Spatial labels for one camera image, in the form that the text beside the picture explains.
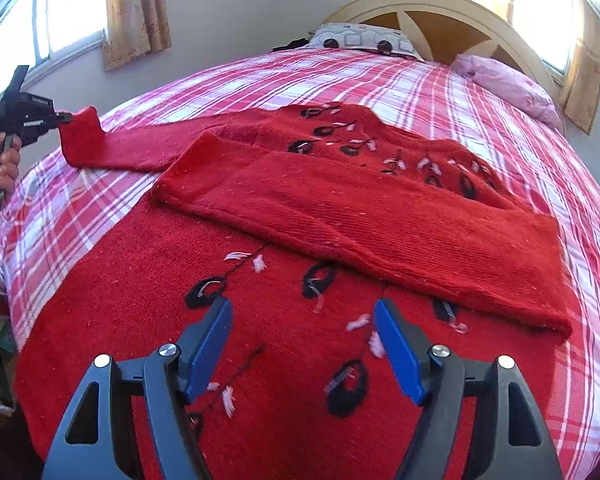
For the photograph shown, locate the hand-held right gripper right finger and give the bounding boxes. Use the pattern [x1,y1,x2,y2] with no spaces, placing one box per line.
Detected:
[373,298,563,480]

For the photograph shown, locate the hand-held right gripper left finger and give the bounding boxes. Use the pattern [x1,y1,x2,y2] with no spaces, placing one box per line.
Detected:
[41,296,235,480]

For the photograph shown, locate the red knitted sweater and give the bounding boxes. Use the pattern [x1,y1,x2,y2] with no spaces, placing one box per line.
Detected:
[14,102,581,480]

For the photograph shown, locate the person's left hand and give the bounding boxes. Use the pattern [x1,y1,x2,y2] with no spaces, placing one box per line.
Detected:
[0,134,23,194]

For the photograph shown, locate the window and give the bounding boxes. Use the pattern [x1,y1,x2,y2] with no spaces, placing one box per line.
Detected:
[425,0,576,76]
[0,0,108,76]

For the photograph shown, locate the beige patterned curtain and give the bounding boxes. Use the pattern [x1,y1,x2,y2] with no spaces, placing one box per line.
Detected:
[102,0,173,72]
[560,5,600,136]

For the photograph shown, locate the dark object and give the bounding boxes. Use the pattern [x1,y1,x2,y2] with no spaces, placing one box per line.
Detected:
[272,37,309,53]

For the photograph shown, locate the red plaid bedspread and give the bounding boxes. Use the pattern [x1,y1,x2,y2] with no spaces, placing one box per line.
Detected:
[0,47,600,480]

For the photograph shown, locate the pink pillow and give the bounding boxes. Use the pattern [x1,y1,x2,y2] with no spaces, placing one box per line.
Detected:
[452,54,563,128]

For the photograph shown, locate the grey patterned pillow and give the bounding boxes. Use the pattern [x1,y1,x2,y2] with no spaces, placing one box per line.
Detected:
[307,22,423,61]

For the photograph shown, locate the cream wooden headboard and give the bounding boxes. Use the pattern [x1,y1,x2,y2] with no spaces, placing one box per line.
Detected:
[325,0,563,111]

